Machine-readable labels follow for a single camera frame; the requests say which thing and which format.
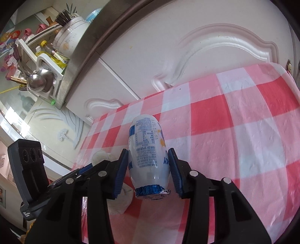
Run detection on wooden chopsticks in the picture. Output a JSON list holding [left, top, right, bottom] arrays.
[[6, 75, 27, 85]]

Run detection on white bottle blue foil cap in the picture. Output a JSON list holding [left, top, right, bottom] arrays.
[[128, 114, 172, 201]]

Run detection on red white checked tablecloth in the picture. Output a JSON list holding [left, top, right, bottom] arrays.
[[70, 62, 300, 244]]

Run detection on white ceramic jar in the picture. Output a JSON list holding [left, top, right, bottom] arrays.
[[52, 13, 91, 60]]

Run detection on blue plastic lid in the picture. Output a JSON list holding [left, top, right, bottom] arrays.
[[85, 8, 101, 23]]

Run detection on steel edged kitchen countertop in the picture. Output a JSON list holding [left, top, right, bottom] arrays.
[[53, 0, 179, 111]]

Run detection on steel ladle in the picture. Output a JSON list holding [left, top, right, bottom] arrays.
[[26, 69, 55, 93]]

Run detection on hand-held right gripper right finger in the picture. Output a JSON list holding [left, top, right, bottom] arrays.
[[167, 147, 272, 244]]

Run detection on cream cabinet door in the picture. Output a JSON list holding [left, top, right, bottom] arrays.
[[64, 57, 141, 124], [97, 0, 296, 107]]

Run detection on yellow oil bottle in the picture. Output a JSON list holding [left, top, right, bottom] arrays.
[[39, 40, 68, 68]]

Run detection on white floral patterned refrigerator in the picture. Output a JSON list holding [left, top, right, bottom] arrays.
[[0, 89, 94, 172]]

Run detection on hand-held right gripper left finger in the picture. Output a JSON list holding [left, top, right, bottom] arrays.
[[25, 148, 130, 244]]

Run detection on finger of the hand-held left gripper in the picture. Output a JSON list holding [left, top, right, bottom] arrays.
[[90, 160, 112, 170], [47, 163, 95, 188]]

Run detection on cartoon wall sticker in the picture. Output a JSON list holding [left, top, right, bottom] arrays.
[[0, 29, 21, 51]]

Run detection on white dish rack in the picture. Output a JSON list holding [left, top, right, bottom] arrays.
[[14, 39, 71, 104]]

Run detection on dark utensil handles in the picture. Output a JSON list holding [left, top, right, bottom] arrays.
[[55, 11, 79, 26]]

